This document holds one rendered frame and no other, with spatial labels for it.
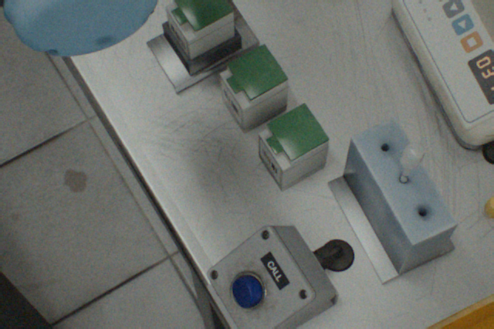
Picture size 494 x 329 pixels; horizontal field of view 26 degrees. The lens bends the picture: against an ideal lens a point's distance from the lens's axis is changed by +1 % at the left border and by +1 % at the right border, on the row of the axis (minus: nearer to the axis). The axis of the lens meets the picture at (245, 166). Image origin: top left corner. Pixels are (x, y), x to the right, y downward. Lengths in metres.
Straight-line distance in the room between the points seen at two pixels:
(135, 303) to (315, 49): 0.92
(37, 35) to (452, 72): 0.50
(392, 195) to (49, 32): 0.39
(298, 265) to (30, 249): 1.08
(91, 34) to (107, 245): 1.33
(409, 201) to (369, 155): 0.05
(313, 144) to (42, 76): 1.16
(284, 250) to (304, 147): 0.10
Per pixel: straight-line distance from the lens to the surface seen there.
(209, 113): 0.95
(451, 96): 0.93
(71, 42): 0.52
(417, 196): 0.83
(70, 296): 1.83
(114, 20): 0.52
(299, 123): 0.88
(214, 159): 0.94
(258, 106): 0.91
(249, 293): 0.82
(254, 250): 0.83
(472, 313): 0.82
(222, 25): 0.92
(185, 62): 0.94
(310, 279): 0.83
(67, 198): 1.88
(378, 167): 0.83
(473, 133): 0.92
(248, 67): 0.90
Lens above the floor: 1.75
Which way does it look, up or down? 70 degrees down
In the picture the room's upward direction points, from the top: 3 degrees counter-clockwise
